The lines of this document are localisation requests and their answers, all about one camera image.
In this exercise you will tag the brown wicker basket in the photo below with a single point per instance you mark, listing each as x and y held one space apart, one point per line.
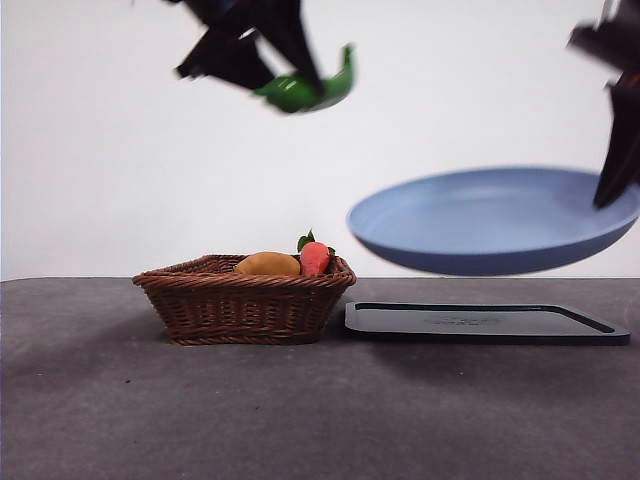
240 310

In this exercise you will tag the orange carrot with green top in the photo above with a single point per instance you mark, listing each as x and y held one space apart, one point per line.
314 260

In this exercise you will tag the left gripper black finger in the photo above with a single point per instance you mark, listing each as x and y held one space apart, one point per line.
227 60
297 45

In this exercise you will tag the long green pepper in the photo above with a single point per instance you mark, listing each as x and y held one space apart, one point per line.
292 95

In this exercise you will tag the black rectangular tray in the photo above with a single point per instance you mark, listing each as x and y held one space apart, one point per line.
475 325

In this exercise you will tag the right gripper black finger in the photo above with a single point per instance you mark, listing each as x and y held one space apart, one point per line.
620 150

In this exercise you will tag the light blue round plate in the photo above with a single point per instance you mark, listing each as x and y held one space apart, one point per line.
475 230

